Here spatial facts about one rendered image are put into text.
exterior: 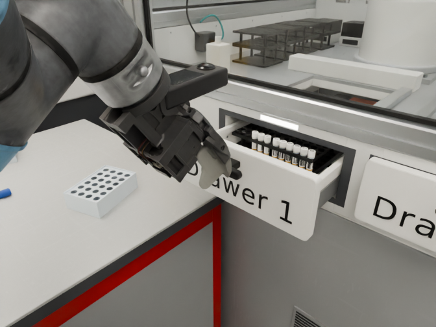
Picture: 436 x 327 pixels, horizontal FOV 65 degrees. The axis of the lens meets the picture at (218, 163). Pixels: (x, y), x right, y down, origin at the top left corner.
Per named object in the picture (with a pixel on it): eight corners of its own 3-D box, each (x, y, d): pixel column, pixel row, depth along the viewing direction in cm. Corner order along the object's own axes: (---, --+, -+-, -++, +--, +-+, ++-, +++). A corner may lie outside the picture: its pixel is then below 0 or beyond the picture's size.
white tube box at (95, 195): (100, 218, 66) (96, 202, 65) (67, 208, 69) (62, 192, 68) (137, 187, 76) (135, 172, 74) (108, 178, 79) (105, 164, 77)
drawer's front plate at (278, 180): (307, 242, 52) (316, 181, 47) (177, 176, 69) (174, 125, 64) (312, 237, 53) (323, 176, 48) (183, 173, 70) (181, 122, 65)
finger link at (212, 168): (210, 200, 52) (174, 167, 46) (231, 169, 53) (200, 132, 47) (224, 207, 50) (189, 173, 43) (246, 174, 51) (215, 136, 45)
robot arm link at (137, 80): (112, 24, 37) (161, 32, 32) (137, 56, 41) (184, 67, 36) (67, 75, 35) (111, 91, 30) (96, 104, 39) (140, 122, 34)
